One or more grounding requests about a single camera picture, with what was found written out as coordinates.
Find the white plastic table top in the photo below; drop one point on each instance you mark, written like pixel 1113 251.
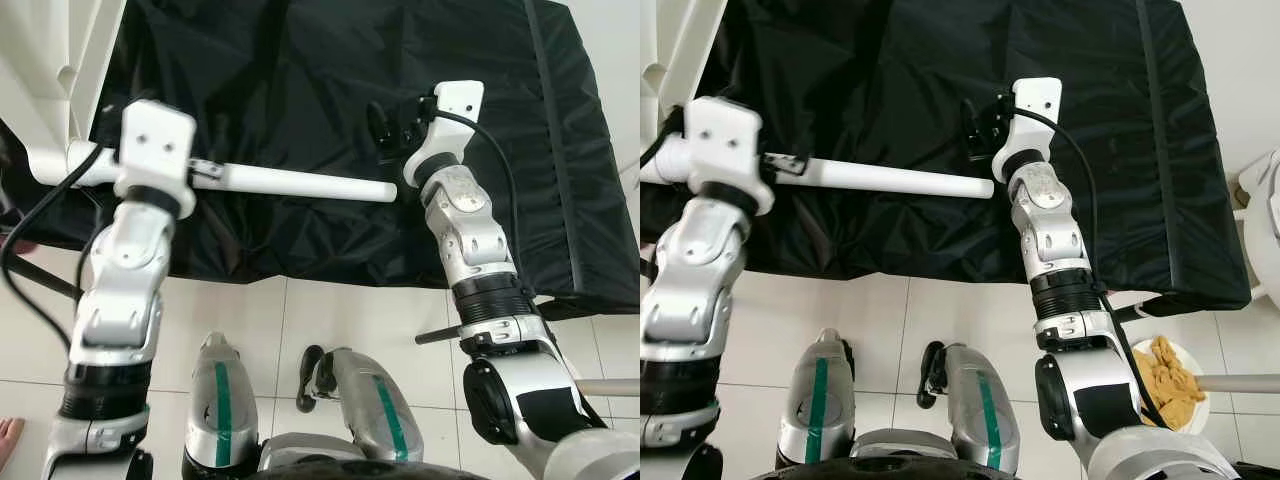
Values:
pixel 40 70
pixel 670 40

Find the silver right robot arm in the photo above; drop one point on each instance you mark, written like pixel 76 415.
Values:
pixel 470 240
pixel 1050 230

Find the black cloth table cover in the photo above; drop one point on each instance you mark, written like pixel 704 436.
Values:
pixel 350 100
pixel 950 80

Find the red seat edge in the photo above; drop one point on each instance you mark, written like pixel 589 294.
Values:
pixel 20 246

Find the silver left robot leg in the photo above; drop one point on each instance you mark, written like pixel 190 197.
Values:
pixel 812 405
pixel 215 410

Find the silver robot leg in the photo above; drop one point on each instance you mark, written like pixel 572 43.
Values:
pixel 375 415
pixel 980 415
pixel 812 405
pixel 215 410

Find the white round object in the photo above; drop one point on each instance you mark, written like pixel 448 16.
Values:
pixel 1262 200

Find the silver right robot leg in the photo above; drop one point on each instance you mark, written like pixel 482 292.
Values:
pixel 980 415
pixel 375 415

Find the yellow crumpled cloth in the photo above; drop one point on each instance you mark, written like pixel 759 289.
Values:
pixel 1170 385

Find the bare person foot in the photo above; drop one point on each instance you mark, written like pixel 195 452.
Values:
pixel 10 440

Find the black robot torso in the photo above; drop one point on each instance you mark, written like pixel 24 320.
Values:
pixel 920 472
pixel 380 472

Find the grey metal tube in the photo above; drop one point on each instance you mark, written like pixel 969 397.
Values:
pixel 1240 382

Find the white plate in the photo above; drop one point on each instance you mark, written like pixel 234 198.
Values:
pixel 1200 420

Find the black floor object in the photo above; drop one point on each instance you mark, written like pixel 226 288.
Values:
pixel 1260 472

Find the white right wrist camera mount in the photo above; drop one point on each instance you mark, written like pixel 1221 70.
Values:
pixel 1030 125
pixel 450 130

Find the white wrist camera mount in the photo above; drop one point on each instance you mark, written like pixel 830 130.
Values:
pixel 725 145
pixel 155 150
pixel 1030 125
pixel 450 130

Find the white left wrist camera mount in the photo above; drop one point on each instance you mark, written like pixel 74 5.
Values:
pixel 725 145
pixel 155 150

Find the black metal frame bar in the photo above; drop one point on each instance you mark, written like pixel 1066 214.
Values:
pixel 440 334
pixel 45 280
pixel 1180 303

